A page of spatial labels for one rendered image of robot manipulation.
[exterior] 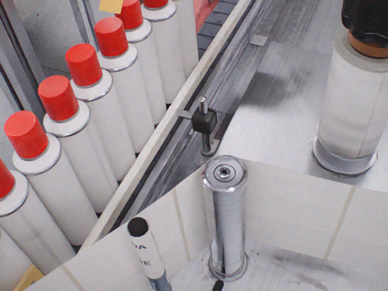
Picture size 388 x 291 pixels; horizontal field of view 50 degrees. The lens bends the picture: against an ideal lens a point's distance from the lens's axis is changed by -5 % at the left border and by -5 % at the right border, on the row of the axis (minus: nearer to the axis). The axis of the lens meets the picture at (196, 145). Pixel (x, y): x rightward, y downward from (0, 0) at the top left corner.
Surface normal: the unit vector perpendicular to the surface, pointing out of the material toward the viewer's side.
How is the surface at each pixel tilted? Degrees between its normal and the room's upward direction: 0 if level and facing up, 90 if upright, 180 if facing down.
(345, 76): 90
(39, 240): 90
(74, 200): 90
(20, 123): 3
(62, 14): 0
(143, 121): 90
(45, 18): 0
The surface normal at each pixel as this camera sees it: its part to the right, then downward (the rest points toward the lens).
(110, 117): 0.64, 0.57
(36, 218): 0.94, 0.22
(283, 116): -0.07, -0.63
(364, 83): -0.40, 0.73
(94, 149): 0.82, 0.40
